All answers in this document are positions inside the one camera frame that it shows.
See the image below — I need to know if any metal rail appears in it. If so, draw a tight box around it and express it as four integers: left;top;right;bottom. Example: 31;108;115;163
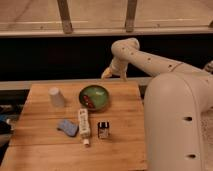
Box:
0;77;153;92

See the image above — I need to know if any metal post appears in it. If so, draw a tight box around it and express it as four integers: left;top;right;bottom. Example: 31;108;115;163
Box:
57;0;73;34
125;0;137;32

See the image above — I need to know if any black and white eraser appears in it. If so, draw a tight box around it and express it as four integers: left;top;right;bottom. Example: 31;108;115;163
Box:
98;122;109;139

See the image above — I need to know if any white tube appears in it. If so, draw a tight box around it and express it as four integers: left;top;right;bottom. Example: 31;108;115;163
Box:
78;109;91;147

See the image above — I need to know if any right metal post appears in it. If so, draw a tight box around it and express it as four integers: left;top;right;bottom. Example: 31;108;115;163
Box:
125;0;137;32

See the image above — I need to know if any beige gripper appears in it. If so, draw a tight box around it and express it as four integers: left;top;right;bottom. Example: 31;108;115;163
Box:
101;57;128;81

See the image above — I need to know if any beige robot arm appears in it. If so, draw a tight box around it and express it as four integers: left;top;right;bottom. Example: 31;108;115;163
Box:
102;38;213;171

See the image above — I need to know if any left metal post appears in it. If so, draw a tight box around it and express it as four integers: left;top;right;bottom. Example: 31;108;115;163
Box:
57;0;73;34

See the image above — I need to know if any blue sponge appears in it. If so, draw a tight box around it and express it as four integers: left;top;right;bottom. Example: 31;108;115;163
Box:
57;119;78;137

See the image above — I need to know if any green bowl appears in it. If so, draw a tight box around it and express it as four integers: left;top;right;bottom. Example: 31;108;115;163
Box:
79;85;109;111

